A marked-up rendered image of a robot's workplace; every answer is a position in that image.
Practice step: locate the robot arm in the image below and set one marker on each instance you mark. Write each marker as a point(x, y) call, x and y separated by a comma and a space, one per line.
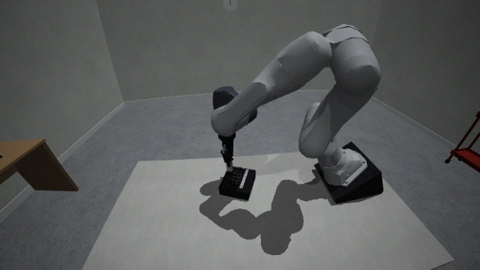
point(356, 71)

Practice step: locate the black lighting desk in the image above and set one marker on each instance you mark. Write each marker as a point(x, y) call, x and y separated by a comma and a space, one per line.
point(238, 186)

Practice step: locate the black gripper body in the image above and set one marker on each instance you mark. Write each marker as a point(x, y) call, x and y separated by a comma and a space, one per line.
point(225, 139)

